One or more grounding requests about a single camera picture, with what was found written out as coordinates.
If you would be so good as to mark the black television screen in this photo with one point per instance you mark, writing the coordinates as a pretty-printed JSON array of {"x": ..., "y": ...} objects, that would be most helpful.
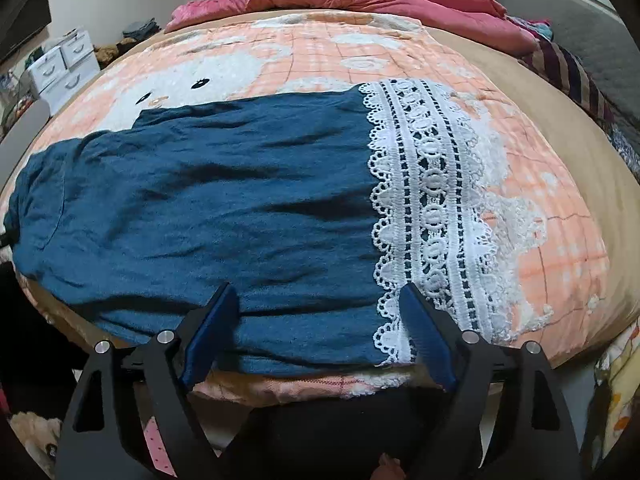
[{"x": 20, "y": 25}]

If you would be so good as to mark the brown plush toy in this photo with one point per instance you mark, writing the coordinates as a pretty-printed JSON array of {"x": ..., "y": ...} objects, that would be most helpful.
[{"x": 106, "y": 54}]

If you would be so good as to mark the pile of folded clothes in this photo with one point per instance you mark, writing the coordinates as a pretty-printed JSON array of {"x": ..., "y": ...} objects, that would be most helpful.
[{"x": 141, "y": 29}]

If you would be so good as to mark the orange plaid bear printed blanket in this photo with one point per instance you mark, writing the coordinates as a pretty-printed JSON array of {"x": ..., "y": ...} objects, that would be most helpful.
[{"x": 310, "y": 55}]

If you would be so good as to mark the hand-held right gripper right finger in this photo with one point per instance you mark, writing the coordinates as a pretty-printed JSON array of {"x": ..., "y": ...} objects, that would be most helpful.
[{"x": 427, "y": 340}]

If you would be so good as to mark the yellow printed cloth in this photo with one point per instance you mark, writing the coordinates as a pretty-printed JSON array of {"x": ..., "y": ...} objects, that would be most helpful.
[{"x": 620, "y": 385}]

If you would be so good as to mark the blue pants with lace trim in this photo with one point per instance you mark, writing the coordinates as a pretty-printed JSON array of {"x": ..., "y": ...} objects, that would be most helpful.
[{"x": 225, "y": 200}]

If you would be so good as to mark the grey quilted headboard cushion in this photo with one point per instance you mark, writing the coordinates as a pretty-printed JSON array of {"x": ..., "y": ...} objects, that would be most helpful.
[{"x": 575, "y": 35}]

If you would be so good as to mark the white plastic drawer unit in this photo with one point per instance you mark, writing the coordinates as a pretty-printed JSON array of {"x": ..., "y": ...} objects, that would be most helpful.
[{"x": 65, "y": 60}]

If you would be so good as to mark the bed with beige sheet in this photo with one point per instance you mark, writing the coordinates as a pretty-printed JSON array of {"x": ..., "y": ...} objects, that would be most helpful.
[{"x": 540, "y": 90}]

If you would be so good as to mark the multicoloured cloth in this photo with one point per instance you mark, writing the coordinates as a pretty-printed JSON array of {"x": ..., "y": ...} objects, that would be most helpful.
[{"x": 535, "y": 27}]

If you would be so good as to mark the cream plush toy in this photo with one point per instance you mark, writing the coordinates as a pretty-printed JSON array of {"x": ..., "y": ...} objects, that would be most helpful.
[{"x": 32, "y": 435}]

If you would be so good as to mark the pink dotted cloth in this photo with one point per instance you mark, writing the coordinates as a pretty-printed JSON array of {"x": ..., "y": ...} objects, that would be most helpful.
[{"x": 159, "y": 452}]

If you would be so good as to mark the dark striped cloth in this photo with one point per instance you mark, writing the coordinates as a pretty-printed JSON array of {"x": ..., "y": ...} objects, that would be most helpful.
[{"x": 565, "y": 67}]

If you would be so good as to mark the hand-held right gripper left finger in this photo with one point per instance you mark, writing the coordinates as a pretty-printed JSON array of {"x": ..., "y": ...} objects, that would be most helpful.
[{"x": 210, "y": 340}]

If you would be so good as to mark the blue patterned cloth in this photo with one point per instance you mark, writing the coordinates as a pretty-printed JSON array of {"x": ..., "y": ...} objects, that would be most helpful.
[{"x": 625, "y": 150}]

